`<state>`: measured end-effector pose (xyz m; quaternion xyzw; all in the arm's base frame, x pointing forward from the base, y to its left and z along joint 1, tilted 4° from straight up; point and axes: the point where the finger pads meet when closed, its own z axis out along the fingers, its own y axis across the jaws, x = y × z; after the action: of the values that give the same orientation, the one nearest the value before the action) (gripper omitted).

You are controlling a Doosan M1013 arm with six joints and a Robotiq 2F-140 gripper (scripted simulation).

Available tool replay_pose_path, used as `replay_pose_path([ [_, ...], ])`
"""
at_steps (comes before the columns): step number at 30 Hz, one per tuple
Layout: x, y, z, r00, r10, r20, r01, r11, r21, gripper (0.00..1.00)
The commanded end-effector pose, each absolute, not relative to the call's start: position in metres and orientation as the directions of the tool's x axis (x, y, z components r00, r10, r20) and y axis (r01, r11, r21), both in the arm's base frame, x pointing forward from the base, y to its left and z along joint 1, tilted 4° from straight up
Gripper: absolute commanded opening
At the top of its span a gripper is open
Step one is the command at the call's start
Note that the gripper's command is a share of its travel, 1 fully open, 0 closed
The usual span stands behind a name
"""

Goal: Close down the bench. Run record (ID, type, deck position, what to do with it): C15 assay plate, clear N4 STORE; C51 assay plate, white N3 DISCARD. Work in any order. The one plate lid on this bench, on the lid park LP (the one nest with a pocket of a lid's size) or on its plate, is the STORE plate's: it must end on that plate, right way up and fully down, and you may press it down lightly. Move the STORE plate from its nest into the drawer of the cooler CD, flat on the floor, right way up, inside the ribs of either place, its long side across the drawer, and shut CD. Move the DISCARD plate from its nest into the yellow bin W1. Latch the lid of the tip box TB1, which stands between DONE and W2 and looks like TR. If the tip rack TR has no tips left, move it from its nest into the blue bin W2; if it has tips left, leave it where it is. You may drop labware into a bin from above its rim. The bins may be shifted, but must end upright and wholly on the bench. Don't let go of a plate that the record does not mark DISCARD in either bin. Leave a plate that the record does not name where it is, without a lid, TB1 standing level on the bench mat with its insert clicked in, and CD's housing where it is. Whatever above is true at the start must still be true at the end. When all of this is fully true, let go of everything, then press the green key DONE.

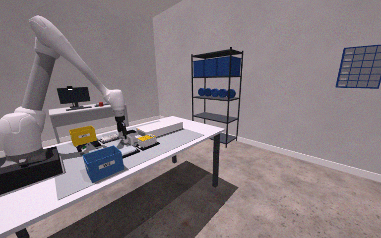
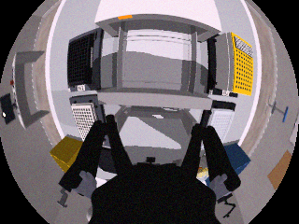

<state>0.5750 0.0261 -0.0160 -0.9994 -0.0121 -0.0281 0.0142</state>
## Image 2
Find blue bin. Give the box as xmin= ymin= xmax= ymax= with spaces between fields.
xmin=205 ymin=143 xmax=251 ymax=187

